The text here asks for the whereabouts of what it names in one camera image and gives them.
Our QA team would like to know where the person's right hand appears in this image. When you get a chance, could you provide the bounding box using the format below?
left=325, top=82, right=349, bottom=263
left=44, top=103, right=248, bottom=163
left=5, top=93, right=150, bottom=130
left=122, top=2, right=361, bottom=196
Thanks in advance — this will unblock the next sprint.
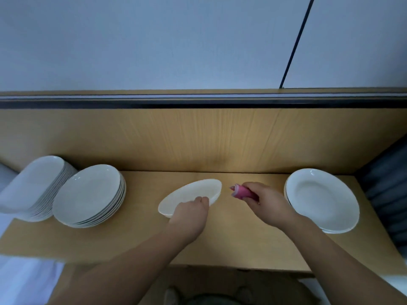
left=242, top=181, right=300, bottom=230

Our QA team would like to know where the person's left hand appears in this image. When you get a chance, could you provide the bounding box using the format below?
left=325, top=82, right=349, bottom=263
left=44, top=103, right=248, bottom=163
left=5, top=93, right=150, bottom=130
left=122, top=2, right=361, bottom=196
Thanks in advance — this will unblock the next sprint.
left=167, top=196, right=210, bottom=245

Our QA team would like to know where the white glossy round plate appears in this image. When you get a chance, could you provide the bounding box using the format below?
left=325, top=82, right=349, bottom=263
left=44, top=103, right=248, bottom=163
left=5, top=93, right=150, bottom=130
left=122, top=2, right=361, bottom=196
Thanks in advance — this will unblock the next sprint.
left=158, top=179, right=223, bottom=219

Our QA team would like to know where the pink cleaning cloth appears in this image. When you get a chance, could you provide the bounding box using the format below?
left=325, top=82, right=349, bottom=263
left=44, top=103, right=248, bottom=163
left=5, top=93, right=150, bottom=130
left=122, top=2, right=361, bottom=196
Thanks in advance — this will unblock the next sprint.
left=230, top=183, right=259, bottom=202

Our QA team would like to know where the stack of white round plates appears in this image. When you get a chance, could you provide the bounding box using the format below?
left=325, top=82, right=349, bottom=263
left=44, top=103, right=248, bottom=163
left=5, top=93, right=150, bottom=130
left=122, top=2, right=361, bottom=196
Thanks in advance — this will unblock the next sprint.
left=284, top=168, right=361, bottom=234

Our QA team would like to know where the pile of white round plates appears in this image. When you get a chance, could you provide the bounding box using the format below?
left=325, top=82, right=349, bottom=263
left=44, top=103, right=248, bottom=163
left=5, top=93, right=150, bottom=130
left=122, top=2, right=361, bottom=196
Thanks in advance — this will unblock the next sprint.
left=52, top=164, right=127, bottom=229

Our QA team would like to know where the pile of white oblong plates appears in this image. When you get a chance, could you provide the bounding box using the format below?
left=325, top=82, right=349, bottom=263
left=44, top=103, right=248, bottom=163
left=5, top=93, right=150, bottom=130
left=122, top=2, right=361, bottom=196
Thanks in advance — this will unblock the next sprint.
left=0, top=155, right=78, bottom=222

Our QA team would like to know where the person's left forearm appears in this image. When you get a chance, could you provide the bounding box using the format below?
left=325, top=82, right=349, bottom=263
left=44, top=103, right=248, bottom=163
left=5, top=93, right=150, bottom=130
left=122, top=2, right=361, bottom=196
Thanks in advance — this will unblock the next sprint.
left=51, top=227, right=201, bottom=305

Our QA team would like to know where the person's right forearm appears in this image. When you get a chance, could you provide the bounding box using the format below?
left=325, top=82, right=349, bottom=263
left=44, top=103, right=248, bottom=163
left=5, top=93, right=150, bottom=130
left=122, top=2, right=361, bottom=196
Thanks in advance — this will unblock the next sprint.
left=283, top=216, right=407, bottom=305

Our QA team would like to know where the grey curtain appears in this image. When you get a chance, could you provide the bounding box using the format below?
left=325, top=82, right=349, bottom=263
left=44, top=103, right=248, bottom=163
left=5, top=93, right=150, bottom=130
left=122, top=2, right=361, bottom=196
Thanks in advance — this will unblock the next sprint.
left=356, top=136, right=407, bottom=258

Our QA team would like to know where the white bed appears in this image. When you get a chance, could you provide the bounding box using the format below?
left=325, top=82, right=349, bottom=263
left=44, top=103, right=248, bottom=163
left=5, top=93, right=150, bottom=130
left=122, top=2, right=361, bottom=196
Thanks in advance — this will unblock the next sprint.
left=0, top=213, right=64, bottom=305

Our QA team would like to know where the grey upholstered headboard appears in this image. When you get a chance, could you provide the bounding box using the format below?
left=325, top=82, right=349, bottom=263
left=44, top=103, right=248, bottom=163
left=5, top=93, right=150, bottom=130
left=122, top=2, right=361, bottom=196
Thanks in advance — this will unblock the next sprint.
left=0, top=163, right=19, bottom=191

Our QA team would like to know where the black wall rail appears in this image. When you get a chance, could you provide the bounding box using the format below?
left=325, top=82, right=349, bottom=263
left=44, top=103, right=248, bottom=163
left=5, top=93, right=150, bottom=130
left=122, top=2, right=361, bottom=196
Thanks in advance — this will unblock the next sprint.
left=0, top=93, right=407, bottom=110

